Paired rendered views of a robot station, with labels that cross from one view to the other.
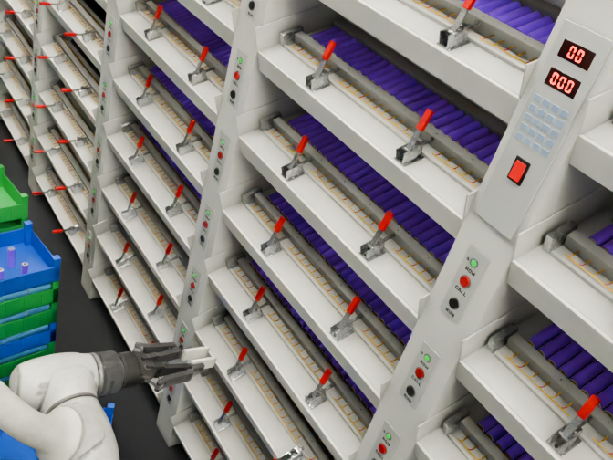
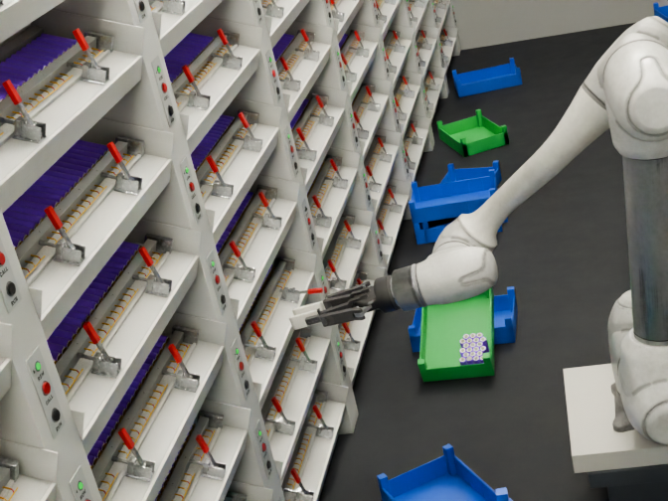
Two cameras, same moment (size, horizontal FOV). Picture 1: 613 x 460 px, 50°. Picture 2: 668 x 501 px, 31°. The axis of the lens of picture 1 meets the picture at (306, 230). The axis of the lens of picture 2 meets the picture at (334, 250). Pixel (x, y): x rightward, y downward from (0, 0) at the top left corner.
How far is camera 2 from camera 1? 3.11 m
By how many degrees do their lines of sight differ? 101
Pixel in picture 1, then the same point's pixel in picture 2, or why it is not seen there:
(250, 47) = (155, 45)
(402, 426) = (284, 118)
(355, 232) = (222, 74)
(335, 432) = (282, 212)
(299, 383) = (269, 236)
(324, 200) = (208, 89)
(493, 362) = not seen: hidden behind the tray
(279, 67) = (171, 27)
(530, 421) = (275, 21)
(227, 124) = (179, 148)
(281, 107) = not seen: hidden behind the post
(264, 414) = (278, 325)
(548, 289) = not seen: outside the picture
